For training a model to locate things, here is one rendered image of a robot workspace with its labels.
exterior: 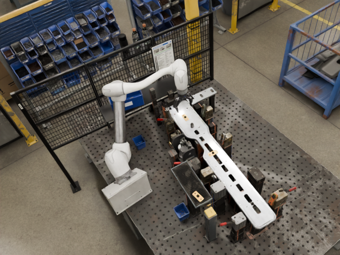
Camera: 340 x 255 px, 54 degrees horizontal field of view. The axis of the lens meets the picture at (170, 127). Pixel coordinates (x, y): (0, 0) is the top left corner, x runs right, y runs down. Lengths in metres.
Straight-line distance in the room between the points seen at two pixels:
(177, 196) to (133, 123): 0.96
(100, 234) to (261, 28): 3.98
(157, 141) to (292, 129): 1.79
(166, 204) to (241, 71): 2.66
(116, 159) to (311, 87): 2.79
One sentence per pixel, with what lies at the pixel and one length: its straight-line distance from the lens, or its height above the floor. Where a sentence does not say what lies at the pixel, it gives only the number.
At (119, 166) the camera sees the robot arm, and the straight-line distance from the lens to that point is 2.80.
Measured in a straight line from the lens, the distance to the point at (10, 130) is 4.55.
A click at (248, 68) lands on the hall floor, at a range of 5.02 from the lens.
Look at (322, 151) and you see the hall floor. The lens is 4.19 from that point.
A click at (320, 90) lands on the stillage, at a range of 4.60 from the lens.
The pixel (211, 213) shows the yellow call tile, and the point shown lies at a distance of 2.35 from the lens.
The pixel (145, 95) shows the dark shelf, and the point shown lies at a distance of 3.24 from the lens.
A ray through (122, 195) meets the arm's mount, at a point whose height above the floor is 0.93.
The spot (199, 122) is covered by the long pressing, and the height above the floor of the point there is 1.00.
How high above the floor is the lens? 3.30
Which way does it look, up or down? 51 degrees down
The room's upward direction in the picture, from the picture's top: 10 degrees counter-clockwise
